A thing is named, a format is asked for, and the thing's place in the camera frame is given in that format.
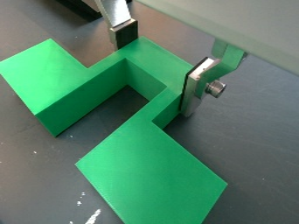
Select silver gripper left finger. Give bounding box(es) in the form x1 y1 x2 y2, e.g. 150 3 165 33
95 0 138 49

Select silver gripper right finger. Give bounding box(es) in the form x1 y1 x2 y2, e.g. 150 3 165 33
181 39 248 116

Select green bridge-shaped block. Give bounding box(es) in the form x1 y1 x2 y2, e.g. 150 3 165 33
0 38 228 224

